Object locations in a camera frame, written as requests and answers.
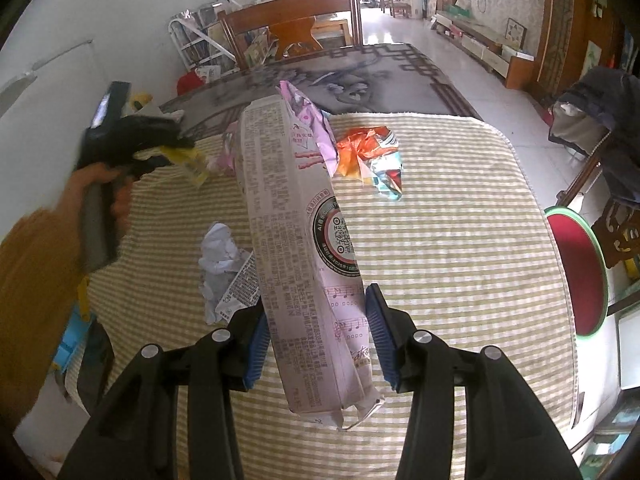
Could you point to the small wooden stool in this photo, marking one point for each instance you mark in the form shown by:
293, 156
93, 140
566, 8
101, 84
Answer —
398, 5

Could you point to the red plastic bag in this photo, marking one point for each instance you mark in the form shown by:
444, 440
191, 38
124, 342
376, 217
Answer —
189, 82

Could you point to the white printed wrapper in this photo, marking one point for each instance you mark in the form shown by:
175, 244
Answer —
242, 285

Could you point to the crumpled white tissue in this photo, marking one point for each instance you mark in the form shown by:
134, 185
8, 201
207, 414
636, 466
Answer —
217, 255

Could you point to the beige striped tablecloth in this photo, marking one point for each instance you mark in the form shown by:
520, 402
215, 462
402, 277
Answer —
450, 260

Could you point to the pale pink printed packet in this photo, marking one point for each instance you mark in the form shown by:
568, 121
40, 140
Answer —
290, 240

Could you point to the dark blue jacket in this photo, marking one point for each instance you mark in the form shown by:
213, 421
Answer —
605, 105

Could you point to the yellow packet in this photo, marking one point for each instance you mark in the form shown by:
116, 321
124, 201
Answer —
195, 170

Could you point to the white jug with yellow cap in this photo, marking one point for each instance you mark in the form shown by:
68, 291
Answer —
141, 101

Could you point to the blue white snack wrapper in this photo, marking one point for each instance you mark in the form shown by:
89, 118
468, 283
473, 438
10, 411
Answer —
390, 182

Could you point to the grey patterned rug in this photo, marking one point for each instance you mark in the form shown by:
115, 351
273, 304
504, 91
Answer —
380, 85

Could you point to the red round stool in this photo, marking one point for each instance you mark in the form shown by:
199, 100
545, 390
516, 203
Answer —
575, 265

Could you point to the person's left forearm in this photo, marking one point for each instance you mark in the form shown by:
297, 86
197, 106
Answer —
35, 285

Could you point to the blue printed bag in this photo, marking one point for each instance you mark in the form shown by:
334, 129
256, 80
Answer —
70, 330

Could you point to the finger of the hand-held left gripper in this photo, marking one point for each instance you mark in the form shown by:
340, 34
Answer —
152, 166
170, 132

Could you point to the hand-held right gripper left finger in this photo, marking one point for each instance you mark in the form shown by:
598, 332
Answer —
256, 350

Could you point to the orange snack bag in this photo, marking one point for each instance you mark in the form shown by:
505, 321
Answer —
357, 152

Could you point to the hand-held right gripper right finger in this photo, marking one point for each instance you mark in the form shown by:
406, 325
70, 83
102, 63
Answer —
382, 340

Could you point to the small framed picture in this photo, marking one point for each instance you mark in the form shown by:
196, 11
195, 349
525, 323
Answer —
515, 34

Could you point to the wooden sofa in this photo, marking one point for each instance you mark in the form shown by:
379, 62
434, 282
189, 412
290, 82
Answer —
295, 25

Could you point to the printed cardboard box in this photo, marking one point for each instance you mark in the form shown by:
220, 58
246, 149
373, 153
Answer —
260, 50

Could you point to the white metal rack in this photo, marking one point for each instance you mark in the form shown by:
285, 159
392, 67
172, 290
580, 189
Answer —
195, 42

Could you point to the person's left hand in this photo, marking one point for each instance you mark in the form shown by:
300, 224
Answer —
95, 174

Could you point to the wooden television cabinet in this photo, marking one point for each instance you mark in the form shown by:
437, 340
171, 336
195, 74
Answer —
490, 50

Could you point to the carved wooden chair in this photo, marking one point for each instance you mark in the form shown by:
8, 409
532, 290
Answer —
615, 230

